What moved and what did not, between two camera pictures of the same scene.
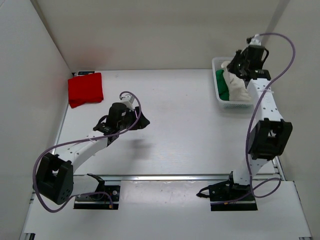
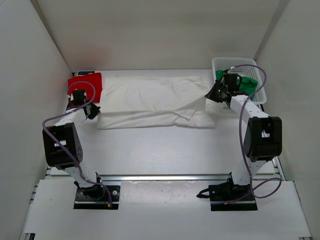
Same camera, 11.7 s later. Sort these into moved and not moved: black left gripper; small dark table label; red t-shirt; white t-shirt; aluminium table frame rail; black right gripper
Moved: white t-shirt; black left gripper; black right gripper
Not moved: aluminium table frame rail; red t-shirt; small dark table label
